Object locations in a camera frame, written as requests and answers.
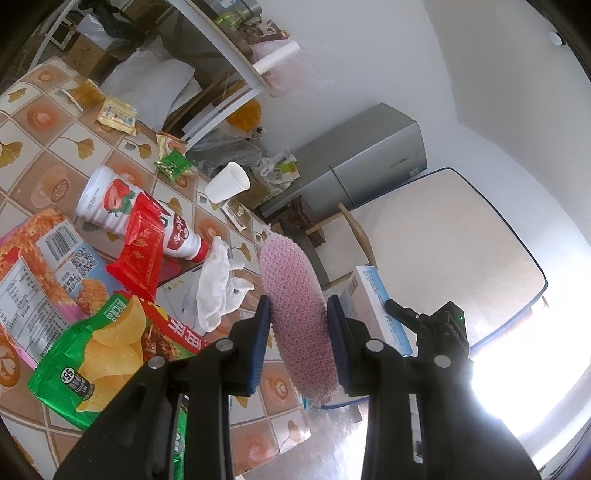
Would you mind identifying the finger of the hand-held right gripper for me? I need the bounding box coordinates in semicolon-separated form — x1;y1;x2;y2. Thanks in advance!
385;298;422;339

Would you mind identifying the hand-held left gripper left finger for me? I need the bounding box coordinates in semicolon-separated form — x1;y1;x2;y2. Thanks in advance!
53;294;273;480

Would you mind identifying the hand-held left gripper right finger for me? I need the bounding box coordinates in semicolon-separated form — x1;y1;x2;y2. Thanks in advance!
326;294;542;480

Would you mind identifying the white blue carton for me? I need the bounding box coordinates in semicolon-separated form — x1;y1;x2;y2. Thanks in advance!
338;264;415;359

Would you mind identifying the pink foam net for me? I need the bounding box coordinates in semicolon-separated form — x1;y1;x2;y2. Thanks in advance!
259;232;341;408

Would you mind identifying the strawberry yoghurt bottle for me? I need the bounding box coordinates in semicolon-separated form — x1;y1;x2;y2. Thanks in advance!
76;165;212;265

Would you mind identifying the white glove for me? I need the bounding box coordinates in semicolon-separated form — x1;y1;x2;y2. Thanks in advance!
195;235;256;333

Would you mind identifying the white mattress blue trim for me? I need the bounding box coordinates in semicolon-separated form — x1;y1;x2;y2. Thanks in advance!
318;166;550;410

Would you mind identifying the red snack packet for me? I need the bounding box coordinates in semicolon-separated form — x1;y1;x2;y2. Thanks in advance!
137;299;209;361

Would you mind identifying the window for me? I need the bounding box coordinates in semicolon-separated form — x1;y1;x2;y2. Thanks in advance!
468;277;591;467

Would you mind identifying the wooden chair dark seat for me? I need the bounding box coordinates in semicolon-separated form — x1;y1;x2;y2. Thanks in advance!
276;195;378;292

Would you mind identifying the green packet blue oval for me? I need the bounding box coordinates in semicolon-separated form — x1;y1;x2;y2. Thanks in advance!
171;391;188;480

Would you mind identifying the small brown carton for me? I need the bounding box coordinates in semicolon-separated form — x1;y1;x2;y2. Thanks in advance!
221;200;253;232

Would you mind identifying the white paper cup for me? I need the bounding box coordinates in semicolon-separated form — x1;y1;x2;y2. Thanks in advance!
204;161;252;205

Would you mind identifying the grey refrigerator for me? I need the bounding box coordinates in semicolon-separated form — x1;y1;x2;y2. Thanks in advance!
257;102;428;223

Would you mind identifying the green potato chips packet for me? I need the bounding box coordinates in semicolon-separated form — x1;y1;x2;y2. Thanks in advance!
27;292;154;419

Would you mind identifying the white green plastic bag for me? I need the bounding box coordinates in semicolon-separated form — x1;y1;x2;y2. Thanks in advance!
257;151;299;186

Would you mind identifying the grey clear plastic bag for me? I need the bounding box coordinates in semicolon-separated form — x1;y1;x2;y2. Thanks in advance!
188;128;265;177

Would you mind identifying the small green packet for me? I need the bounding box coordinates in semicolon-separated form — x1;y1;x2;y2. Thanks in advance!
154;149;193;182

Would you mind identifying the yellow orange packet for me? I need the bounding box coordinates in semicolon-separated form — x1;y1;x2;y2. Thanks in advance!
156;133;186;158

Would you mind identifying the orange white snack packet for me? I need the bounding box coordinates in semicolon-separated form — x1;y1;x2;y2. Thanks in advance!
0;209;112;371

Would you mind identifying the yellow plastic bag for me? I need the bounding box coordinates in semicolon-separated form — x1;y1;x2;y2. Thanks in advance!
225;98;262;128

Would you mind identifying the yellow blue packet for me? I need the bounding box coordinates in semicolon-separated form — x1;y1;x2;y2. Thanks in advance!
96;96;139;136

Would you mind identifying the pink plastic bag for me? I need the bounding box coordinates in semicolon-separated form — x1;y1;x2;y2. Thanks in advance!
257;41;339;96

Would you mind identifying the white pillow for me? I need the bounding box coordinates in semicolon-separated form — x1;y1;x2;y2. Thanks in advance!
98;47;198;133

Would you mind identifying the white metal shelf rack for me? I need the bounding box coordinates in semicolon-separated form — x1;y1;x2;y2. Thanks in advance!
161;0;274;145

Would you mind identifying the patterned tablecloth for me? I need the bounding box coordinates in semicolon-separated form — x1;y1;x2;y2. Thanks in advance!
0;60;315;480

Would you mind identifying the white paper roll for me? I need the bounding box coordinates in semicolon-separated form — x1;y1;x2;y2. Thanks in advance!
252;40;302;75

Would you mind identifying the brown yellow packet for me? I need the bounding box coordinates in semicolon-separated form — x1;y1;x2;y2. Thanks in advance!
68;78;105;108

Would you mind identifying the cardboard box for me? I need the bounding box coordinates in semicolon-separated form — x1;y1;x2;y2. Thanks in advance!
68;31;122;80

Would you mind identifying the steel pot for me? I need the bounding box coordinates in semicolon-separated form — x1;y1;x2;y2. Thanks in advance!
202;0;260;17

